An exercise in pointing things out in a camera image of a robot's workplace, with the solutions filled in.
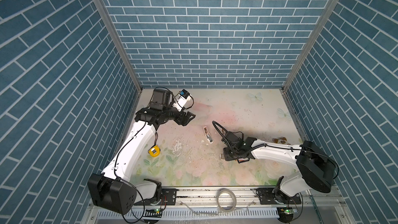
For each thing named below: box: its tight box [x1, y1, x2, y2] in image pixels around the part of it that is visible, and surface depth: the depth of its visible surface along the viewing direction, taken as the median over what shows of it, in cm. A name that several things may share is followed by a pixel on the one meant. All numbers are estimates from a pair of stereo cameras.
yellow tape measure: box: [148, 145, 161, 158], surface depth 88 cm
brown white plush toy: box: [272, 136, 288, 145], surface depth 93 cm
